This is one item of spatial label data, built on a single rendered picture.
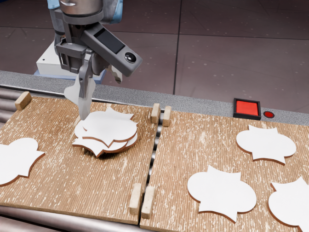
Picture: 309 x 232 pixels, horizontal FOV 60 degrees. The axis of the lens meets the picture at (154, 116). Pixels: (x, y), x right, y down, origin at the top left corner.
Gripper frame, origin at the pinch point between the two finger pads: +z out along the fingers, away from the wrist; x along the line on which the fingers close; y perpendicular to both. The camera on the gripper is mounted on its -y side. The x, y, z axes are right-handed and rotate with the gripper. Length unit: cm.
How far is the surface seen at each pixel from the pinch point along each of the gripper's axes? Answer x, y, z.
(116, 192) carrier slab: 12.8, -9.1, 12.0
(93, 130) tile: 3.5, 2.2, 6.9
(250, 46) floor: -273, -11, 106
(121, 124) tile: -1.4, -2.5, 6.9
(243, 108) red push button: -27.4, -28.1, 12.7
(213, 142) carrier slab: -9.7, -23.9, 12.0
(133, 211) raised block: 15.8, -14.8, 10.7
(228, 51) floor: -249, 9, 106
